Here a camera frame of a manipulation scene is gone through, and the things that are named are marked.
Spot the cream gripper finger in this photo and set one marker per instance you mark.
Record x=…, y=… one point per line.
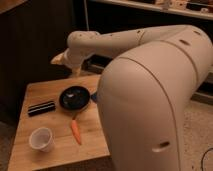
x=57, y=60
x=76, y=72

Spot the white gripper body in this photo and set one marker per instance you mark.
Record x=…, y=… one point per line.
x=74, y=57

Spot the black striped eraser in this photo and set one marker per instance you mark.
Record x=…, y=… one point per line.
x=41, y=108

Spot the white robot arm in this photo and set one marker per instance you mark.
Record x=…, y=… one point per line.
x=143, y=91

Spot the white ceramic cup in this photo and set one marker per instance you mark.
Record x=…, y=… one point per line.
x=41, y=139

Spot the black round pan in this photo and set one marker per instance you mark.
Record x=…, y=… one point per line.
x=74, y=98

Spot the blue rectangular sponge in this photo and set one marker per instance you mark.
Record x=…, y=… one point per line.
x=94, y=97

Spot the metal vertical pole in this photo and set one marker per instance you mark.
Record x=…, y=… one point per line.
x=86, y=15

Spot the orange carrot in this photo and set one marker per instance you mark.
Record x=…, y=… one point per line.
x=75, y=131

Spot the wooden folding table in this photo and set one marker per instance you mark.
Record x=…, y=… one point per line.
x=66, y=149

